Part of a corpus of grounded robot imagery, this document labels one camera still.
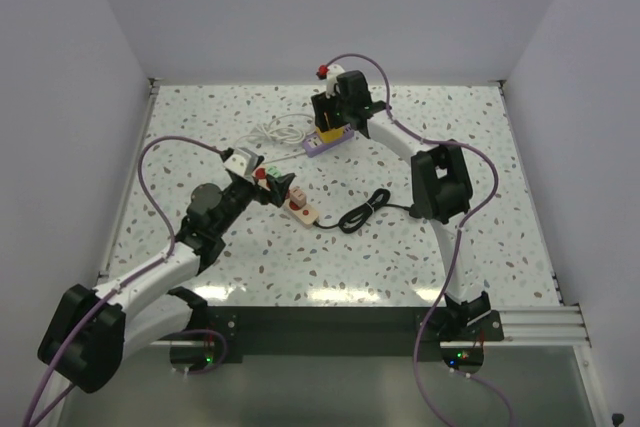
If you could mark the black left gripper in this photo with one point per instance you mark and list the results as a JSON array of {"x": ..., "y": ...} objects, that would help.
[{"x": 278, "y": 189}]

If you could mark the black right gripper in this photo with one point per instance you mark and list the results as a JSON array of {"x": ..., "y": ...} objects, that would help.
[{"x": 322, "y": 108}]

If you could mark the green USB charger plug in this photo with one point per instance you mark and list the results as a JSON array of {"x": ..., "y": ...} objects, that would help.
[{"x": 272, "y": 171}]

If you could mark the yellow cube socket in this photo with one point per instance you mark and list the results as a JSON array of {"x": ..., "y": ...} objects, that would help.
[{"x": 333, "y": 134}]

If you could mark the pink brown USB charger plug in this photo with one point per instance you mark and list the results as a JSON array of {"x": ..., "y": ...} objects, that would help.
[{"x": 297, "y": 198}]

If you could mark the beige power strip red sockets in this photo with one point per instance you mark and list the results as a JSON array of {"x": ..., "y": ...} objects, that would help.
[{"x": 281, "y": 191}]

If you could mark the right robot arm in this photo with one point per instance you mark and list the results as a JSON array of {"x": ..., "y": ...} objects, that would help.
[{"x": 441, "y": 190}]

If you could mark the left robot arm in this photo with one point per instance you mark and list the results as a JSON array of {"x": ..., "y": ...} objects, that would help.
[{"x": 94, "y": 329}]

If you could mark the purple power strip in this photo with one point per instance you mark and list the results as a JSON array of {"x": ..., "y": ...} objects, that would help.
[{"x": 313, "y": 145}]

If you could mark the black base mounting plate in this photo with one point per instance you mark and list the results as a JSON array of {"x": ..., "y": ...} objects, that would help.
[{"x": 334, "y": 331}]

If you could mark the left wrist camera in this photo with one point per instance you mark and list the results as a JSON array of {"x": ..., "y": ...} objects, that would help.
[{"x": 235, "y": 163}]

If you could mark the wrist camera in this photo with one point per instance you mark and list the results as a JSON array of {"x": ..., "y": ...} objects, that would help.
[
  {"x": 329, "y": 74},
  {"x": 235, "y": 163}
]

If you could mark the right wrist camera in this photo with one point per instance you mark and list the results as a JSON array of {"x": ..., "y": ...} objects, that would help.
[{"x": 329, "y": 74}]

